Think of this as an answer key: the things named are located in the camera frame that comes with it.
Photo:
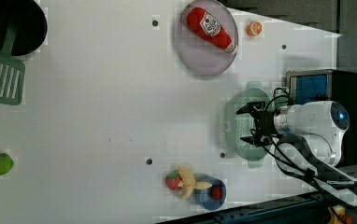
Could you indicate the red toy in bowl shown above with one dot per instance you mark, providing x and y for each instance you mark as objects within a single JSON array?
[{"x": 216, "y": 193}]

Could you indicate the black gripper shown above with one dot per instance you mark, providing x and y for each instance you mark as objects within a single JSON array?
[{"x": 264, "y": 123}]

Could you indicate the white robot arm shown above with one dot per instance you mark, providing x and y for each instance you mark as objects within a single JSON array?
[{"x": 307, "y": 141}]

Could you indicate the red plush ketchup bottle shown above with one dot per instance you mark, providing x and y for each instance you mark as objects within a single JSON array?
[{"x": 206, "y": 26}]

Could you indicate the blue bowl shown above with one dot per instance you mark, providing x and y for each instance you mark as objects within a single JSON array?
[{"x": 203, "y": 196}]

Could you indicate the green slotted spatula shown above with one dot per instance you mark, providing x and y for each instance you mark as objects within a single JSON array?
[{"x": 12, "y": 70}]

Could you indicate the orange slice toy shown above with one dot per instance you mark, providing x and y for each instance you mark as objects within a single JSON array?
[{"x": 254, "y": 28}]

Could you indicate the yellow red emergency button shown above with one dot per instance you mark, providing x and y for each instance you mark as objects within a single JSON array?
[{"x": 339, "y": 216}]

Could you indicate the black cylindrical pot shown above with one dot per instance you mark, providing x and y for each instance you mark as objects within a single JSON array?
[{"x": 30, "y": 22}]

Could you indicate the mint green plastic strainer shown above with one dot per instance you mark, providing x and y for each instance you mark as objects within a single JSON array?
[{"x": 234, "y": 126}]

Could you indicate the yellow plush banana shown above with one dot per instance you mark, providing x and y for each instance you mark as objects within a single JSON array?
[{"x": 188, "y": 182}]

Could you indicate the silver black toaster oven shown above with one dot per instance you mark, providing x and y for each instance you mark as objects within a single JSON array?
[{"x": 330, "y": 85}]

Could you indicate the purple round plate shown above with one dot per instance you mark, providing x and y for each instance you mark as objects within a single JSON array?
[{"x": 200, "y": 56}]

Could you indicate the plush strawberry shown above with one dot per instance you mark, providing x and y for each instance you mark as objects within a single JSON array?
[{"x": 172, "y": 181}]

